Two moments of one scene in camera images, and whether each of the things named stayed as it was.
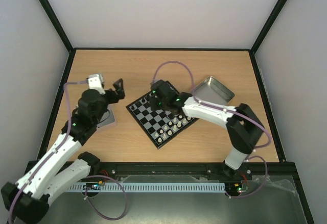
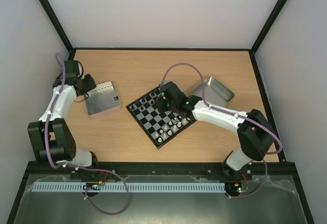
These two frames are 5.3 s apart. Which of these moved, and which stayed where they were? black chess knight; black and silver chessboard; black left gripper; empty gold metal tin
Moved: black left gripper
Stayed: black and silver chessboard; black chess knight; empty gold metal tin
